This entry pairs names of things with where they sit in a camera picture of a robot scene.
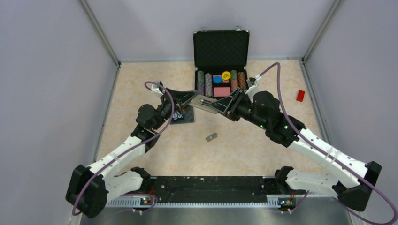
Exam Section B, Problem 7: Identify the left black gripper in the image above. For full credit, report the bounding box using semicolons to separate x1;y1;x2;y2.
153;87;201;130

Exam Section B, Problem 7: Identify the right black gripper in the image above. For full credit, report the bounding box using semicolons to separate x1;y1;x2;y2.
209;88;267;130

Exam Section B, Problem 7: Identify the grey remote battery cover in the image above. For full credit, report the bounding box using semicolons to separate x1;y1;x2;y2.
206;133;218;142

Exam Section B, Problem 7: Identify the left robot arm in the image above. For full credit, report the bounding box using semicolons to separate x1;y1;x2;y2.
65;87;198;218

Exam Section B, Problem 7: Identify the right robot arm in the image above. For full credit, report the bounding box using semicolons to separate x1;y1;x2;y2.
209;89;382;212

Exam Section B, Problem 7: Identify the pink card deck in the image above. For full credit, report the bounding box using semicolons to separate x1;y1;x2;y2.
213;87;231;98

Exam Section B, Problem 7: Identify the black foam battery tray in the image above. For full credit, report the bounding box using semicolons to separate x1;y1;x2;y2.
170;107;195;125

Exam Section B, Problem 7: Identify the blue round chip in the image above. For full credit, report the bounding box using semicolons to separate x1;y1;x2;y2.
213;75;223;83

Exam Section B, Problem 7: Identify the yellow round chip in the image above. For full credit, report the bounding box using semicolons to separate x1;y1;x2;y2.
222;71;231;80

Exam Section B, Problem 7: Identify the black poker chip case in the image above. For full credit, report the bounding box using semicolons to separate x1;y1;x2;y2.
193;29;250;99

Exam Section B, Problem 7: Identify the red toy brick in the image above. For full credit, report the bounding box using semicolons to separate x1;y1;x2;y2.
296;90;306;102

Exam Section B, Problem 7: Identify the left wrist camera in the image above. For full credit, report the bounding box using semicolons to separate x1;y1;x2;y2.
151;81;165;97

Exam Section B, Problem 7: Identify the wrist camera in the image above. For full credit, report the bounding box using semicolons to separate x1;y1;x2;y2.
245;74;261;99
151;81;165;97

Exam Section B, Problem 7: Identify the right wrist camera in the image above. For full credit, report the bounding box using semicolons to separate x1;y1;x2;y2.
245;74;261;99

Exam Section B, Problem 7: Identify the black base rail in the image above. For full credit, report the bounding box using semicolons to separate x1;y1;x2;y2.
121;175;296;205

